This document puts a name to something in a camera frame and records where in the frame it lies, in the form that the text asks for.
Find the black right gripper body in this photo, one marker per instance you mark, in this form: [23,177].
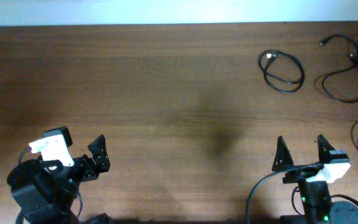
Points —
[301,175]

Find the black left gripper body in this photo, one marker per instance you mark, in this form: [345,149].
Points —
[83,170]

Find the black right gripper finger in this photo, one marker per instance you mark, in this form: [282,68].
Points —
[283,159]
[327,154]

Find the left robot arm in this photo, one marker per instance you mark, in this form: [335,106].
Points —
[45,190]

